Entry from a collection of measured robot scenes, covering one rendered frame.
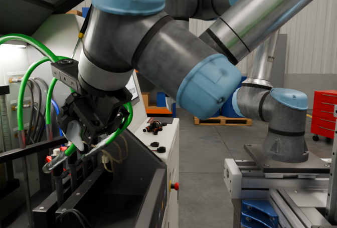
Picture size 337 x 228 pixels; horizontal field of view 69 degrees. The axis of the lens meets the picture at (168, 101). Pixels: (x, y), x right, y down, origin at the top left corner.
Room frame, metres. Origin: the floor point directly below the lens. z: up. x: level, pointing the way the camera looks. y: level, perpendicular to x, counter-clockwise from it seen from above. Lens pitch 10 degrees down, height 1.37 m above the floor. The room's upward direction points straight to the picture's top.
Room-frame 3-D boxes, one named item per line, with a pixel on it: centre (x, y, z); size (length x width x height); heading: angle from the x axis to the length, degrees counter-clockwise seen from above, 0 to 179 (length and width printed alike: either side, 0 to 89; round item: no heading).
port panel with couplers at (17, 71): (0.91, 0.54, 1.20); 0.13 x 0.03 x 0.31; 174
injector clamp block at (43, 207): (0.76, 0.29, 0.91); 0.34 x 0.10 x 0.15; 174
